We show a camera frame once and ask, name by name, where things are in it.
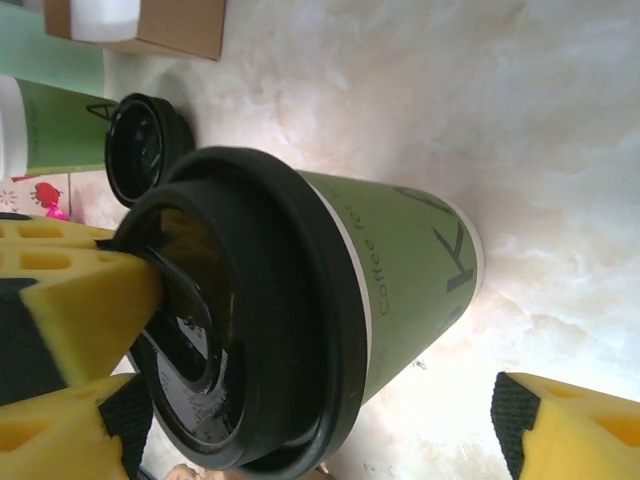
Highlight white red-printed paper bag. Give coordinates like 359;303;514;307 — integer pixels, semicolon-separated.
0;172;114;226

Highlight white napkin stack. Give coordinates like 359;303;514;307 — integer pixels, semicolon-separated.
68;0;142;42

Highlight mint green straw holder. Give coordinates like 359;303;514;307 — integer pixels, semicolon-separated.
0;0;107;99

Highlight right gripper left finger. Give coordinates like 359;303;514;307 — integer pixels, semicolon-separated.
0;373;154;480

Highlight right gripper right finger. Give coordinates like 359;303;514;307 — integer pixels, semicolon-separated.
492;371;640;480

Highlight green paper coffee cup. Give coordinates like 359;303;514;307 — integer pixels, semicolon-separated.
0;74;122;177
294;169;487;407

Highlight black plastic cup lid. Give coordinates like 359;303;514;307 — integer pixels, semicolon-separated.
103;92;197;207
121;144;374;474

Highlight brown cardboard box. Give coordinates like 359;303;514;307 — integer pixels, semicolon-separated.
43;0;227;62

